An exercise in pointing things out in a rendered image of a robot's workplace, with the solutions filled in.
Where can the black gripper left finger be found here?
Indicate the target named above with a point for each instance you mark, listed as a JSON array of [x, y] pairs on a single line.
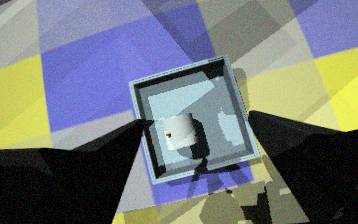
[[90, 178]]

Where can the light blue square tray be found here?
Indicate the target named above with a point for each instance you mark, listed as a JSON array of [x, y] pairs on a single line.
[[208, 90]]

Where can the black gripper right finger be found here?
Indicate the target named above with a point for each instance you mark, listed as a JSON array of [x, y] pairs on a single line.
[[318, 164]]

